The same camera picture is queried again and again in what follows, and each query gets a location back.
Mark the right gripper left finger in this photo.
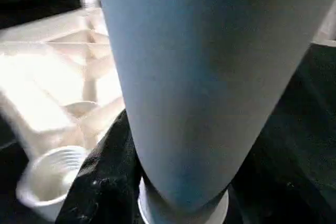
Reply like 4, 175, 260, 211
55, 110, 145, 224

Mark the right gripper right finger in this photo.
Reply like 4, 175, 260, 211
228, 129, 336, 224

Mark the black mat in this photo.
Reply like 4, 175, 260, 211
0, 0, 336, 224

